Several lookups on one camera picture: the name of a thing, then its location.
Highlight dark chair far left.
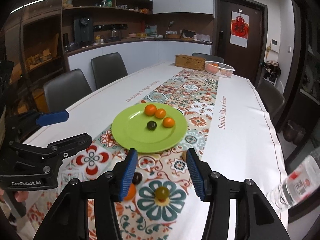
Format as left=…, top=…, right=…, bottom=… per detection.
left=91, top=52, right=128, bottom=89

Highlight red wall calendar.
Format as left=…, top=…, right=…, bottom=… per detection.
left=230, top=11, right=249, bottom=48

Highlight green plate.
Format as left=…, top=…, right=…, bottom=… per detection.
left=111, top=102, right=188, bottom=153

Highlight dark chair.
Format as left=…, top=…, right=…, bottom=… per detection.
left=257, top=80, right=286, bottom=126
left=43, top=69, right=92, bottom=112
left=91, top=52, right=128, bottom=89

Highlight large orange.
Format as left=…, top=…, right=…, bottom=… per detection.
left=144, top=104, right=157, bottom=116
left=162, top=117, right=175, bottom=128

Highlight dark chair right side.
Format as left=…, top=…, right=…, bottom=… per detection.
left=257, top=80, right=286, bottom=126

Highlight person left hand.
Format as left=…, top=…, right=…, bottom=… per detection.
left=0, top=189, right=29, bottom=203

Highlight left tan longan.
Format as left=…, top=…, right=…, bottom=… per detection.
left=181, top=151, right=187, bottom=162

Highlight dark chair table end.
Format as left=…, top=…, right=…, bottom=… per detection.
left=192, top=53, right=224, bottom=63

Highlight white fruit basket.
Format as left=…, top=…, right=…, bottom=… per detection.
left=205, top=61, right=235, bottom=78

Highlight white tablecloth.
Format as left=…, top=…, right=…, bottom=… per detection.
left=27, top=63, right=287, bottom=239

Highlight small orange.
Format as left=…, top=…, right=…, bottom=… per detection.
left=155, top=108, right=167, bottom=119
left=124, top=183, right=136, bottom=202

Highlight woven wicker box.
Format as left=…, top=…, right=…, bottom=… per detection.
left=175, top=54, right=206, bottom=71

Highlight dark plum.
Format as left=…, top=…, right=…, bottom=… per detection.
left=132, top=172, right=143, bottom=185
left=146, top=121, right=157, bottom=131

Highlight dark chair near left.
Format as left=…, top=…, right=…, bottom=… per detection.
left=43, top=69, right=92, bottom=112

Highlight clear water bottle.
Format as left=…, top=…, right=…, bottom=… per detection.
left=266, top=148, right=319, bottom=214

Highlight green tomato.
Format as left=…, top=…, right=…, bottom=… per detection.
left=155, top=186, right=170, bottom=202

